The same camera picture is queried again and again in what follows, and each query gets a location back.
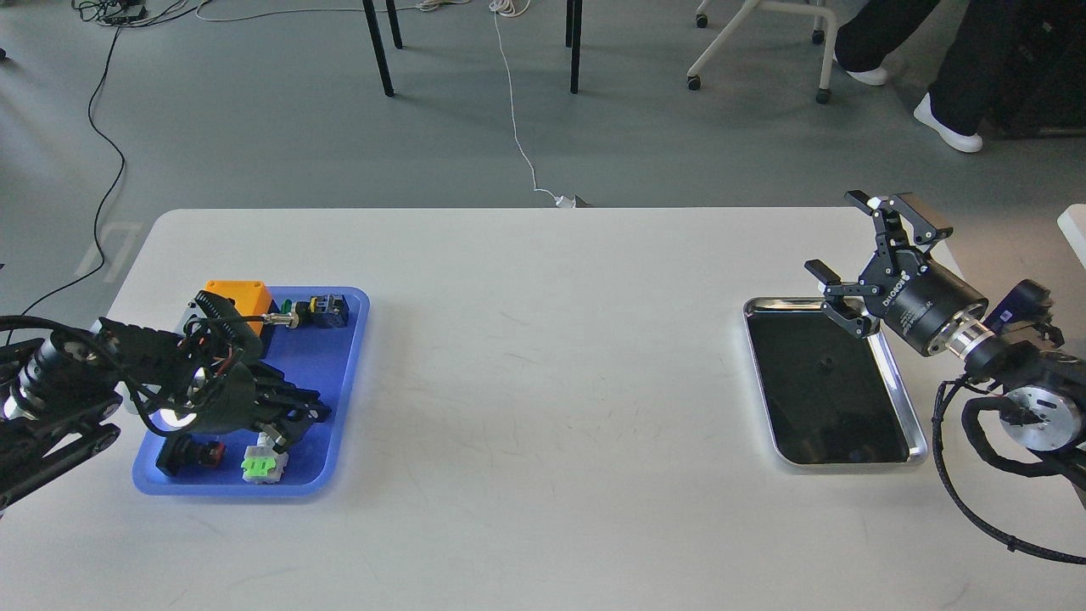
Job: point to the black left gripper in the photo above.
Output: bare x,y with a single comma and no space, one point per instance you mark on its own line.
256,398

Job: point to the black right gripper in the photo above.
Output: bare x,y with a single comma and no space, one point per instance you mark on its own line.
902,285

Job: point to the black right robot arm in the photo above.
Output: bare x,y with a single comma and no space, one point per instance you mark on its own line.
1027,414

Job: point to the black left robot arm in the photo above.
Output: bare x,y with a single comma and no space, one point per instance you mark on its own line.
59,391

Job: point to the blue plastic tray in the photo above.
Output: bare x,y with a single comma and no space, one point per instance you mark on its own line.
322,359

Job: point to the silver metal tray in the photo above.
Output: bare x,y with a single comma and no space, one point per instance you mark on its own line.
857,417

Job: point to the green and silver push button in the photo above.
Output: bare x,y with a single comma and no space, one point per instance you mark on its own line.
262,464

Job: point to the black red push button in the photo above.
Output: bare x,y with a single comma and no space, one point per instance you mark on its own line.
183,451

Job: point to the orange block on black base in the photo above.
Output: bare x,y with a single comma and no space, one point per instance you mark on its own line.
243,299

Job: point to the person legs white shoes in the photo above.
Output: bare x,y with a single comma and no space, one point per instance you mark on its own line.
969,75

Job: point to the black equipment case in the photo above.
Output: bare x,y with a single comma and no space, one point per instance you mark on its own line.
1042,87

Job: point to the white rolling chair base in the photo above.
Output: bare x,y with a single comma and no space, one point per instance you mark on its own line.
731,50

